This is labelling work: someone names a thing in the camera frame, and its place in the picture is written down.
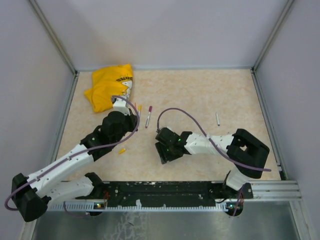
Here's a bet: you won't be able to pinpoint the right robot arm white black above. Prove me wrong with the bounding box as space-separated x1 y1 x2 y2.
155 127 270 198

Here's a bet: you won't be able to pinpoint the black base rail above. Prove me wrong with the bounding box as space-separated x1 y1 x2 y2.
77 181 239 208

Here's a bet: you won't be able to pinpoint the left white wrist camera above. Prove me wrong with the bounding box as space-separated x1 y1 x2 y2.
111 96 130 116

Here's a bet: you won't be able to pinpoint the yellow folded shirt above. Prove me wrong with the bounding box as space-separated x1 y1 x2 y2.
84 64 134 113

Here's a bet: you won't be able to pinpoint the white pen right side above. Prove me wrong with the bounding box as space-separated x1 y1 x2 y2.
215 112 221 126

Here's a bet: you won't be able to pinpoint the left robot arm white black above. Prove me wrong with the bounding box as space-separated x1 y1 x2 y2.
9 109 140 222

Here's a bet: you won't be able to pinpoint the aluminium frame side rail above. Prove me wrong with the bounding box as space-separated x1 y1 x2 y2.
250 69 288 181

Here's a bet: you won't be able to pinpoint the white pen red marks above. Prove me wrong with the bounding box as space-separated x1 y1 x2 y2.
145 112 152 129

